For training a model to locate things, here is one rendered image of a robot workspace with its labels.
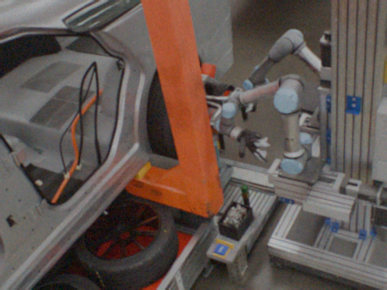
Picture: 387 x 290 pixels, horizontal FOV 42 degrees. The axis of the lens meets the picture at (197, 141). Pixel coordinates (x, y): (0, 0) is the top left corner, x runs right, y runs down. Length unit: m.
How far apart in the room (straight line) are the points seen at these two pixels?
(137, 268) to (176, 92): 1.10
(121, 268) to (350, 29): 1.84
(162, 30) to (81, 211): 1.14
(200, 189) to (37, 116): 1.31
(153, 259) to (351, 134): 1.37
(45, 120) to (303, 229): 1.90
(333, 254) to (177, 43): 1.68
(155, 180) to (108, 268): 0.63
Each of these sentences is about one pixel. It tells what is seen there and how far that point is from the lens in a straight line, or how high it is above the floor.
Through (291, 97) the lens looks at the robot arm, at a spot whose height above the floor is 1.44.
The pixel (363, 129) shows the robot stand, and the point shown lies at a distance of 2.89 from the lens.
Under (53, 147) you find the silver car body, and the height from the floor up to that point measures 0.85.
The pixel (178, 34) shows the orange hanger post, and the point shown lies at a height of 1.78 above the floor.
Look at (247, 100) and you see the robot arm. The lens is 2.79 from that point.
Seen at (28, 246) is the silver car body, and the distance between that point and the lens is 2.78.
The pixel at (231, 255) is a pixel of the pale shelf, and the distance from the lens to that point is 3.08.
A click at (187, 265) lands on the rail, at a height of 0.32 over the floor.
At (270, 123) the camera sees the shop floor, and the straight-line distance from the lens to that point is 4.74.
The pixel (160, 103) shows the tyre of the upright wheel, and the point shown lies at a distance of 3.26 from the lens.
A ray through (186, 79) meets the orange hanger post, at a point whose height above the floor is 1.53.
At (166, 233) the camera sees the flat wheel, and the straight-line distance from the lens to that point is 3.20.
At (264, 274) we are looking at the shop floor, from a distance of 3.54.
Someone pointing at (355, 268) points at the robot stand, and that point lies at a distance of 3.30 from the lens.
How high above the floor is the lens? 2.83
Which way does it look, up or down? 37 degrees down
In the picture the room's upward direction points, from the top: 11 degrees counter-clockwise
